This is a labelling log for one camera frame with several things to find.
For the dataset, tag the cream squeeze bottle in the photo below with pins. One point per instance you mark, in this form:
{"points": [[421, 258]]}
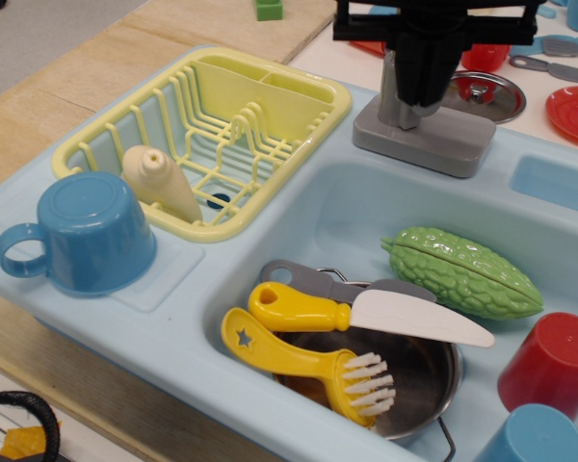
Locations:
{"points": [[155, 177]]}

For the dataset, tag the green bitter gourd toy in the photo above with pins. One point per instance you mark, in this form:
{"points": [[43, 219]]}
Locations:
{"points": [[463, 275]]}

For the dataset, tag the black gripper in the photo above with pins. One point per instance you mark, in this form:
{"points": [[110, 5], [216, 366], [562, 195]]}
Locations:
{"points": [[450, 26]]}

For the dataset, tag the blue cup with handle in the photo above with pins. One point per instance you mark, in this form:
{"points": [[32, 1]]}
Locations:
{"points": [[90, 238]]}

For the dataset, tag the grey toy faucet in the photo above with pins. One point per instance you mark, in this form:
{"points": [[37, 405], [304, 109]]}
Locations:
{"points": [[437, 138]]}

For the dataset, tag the red cup in sink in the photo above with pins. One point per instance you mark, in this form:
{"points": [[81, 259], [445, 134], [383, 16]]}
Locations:
{"points": [[544, 369]]}

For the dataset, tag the steel pot lid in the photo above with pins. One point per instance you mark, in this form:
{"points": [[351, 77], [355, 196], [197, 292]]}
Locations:
{"points": [[486, 95]]}

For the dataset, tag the yellow cloth piece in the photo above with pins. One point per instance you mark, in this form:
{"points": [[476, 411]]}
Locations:
{"points": [[24, 442]]}

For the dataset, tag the red cup upright on table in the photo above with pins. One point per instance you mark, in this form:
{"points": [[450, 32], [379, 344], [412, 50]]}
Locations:
{"points": [[485, 57]]}

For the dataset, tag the grey toy spatula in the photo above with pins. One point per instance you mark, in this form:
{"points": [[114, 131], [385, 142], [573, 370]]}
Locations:
{"points": [[560, 47]]}

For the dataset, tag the yellow scrub brush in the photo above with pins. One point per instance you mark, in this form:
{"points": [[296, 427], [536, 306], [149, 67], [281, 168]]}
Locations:
{"points": [[358, 387]]}

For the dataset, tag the green block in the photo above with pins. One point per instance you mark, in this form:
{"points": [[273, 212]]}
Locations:
{"points": [[267, 10]]}

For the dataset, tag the red cup lying down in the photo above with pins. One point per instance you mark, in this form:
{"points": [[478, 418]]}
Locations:
{"points": [[373, 47]]}

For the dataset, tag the blue toy spatula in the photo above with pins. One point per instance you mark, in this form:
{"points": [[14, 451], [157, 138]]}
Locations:
{"points": [[536, 47]]}

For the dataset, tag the red plate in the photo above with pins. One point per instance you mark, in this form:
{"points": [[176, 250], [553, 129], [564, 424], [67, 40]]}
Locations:
{"points": [[561, 107]]}

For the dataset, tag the yellow dish rack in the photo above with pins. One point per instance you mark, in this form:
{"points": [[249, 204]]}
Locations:
{"points": [[239, 127]]}

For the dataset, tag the blue cup bottom right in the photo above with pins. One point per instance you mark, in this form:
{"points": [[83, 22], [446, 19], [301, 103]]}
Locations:
{"points": [[533, 432]]}

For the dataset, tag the light blue toy sink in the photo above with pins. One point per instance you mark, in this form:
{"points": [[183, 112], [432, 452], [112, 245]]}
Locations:
{"points": [[523, 203]]}

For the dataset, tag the yellow handled white knife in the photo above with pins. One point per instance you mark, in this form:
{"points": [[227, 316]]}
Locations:
{"points": [[282, 308]]}

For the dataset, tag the grey toy utensil in sink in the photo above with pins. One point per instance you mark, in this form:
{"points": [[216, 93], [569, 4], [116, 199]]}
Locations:
{"points": [[332, 284]]}

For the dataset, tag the steel pot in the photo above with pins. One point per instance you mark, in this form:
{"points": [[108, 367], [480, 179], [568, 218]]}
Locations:
{"points": [[427, 376]]}

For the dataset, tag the grey knife on table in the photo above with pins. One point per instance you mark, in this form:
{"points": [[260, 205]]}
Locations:
{"points": [[559, 71]]}

